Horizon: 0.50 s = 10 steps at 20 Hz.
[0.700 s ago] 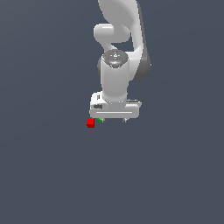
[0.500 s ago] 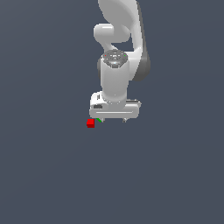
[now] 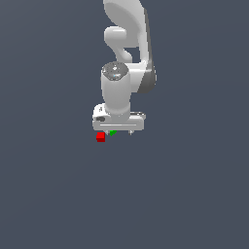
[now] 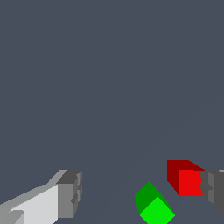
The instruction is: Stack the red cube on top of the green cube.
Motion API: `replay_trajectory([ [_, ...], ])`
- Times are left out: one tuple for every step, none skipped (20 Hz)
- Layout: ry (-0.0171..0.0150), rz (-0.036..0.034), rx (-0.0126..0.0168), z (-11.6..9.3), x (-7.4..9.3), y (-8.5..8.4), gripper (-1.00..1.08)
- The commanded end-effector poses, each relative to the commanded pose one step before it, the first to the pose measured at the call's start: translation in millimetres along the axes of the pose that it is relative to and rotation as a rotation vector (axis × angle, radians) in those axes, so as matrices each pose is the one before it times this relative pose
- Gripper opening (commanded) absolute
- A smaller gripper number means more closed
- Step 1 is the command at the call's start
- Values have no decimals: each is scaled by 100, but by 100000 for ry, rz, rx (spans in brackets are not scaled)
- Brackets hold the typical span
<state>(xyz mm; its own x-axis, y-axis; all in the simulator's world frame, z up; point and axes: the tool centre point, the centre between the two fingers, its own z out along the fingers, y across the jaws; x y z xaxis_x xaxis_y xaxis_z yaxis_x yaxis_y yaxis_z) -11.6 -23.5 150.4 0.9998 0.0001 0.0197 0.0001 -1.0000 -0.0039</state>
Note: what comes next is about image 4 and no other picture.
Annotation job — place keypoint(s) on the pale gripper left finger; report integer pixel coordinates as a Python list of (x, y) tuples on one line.
[(43, 202)]

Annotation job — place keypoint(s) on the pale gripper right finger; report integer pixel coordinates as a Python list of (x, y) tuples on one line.
[(216, 189)]

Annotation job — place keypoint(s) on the red cube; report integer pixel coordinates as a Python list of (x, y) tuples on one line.
[(188, 182)]

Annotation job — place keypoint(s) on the green cube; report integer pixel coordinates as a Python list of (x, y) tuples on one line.
[(154, 207)]

